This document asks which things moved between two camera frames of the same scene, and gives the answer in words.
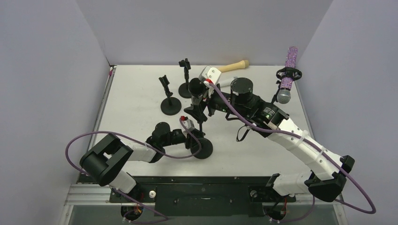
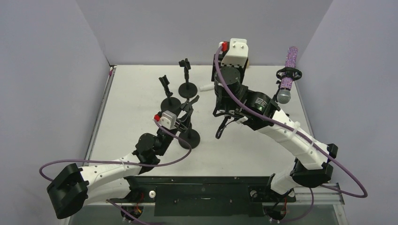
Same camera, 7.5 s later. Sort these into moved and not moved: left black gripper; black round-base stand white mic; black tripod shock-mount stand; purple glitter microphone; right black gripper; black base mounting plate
Moved: left black gripper; right black gripper
Not moved: purple glitter microphone; black round-base stand white mic; black tripod shock-mount stand; black base mounting plate
